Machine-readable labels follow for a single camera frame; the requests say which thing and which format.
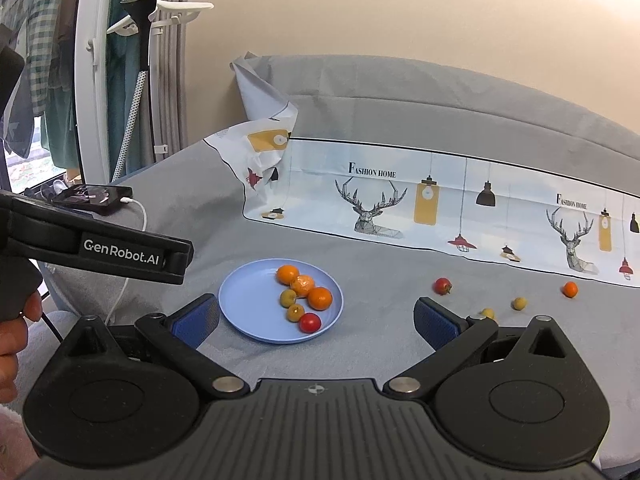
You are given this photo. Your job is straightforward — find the red cherry tomato with stem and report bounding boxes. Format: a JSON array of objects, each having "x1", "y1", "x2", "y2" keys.
[{"x1": 433, "y1": 278, "x2": 452, "y2": 296}]

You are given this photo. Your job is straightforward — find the small yellow longan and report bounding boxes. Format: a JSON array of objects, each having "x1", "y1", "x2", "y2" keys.
[{"x1": 286, "y1": 304, "x2": 305, "y2": 323}]

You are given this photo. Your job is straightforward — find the yellow-brown longan fruit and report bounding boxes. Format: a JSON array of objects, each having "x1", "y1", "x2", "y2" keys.
[{"x1": 279, "y1": 288, "x2": 297, "y2": 309}]

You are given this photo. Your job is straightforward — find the large orange tangerine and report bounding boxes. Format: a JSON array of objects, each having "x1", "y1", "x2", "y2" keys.
[{"x1": 276, "y1": 264, "x2": 299, "y2": 286}]

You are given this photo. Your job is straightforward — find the left hand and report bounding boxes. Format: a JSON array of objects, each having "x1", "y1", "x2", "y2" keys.
[{"x1": 0, "y1": 290, "x2": 42, "y2": 403}]

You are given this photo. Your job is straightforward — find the black smartphone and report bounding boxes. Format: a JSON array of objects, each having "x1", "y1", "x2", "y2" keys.
[{"x1": 50, "y1": 184, "x2": 134, "y2": 216}]

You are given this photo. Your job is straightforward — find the yellow longan right of pair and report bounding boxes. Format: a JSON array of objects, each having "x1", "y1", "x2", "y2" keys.
[{"x1": 511, "y1": 297, "x2": 528, "y2": 311}]

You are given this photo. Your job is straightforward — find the small far orange tangerine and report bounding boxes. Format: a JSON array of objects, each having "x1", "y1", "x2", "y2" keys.
[{"x1": 561, "y1": 282, "x2": 579, "y2": 299}]

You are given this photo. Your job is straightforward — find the printed deer lamp cloth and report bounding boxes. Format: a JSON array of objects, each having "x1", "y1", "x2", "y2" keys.
[{"x1": 208, "y1": 55, "x2": 639, "y2": 287}]

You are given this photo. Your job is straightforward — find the hanging plaid clothes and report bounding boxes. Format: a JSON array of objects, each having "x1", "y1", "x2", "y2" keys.
[{"x1": 1, "y1": 0, "x2": 79, "y2": 170}]

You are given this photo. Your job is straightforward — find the garment steamer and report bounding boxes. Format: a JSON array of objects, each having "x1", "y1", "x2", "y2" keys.
[{"x1": 106, "y1": 0, "x2": 214, "y2": 181}]

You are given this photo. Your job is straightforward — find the grey curtain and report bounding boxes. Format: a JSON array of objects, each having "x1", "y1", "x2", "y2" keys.
[{"x1": 151, "y1": 0, "x2": 188, "y2": 160}]

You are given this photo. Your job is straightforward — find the white charging cable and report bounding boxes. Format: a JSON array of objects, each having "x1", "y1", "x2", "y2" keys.
[{"x1": 103, "y1": 196, "x2": 149, "y2": 326}]

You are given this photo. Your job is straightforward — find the white door frame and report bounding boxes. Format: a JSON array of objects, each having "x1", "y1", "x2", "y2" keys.
[{"x1": 74, "y1": 0, "x2": 112, "y2": 184}]

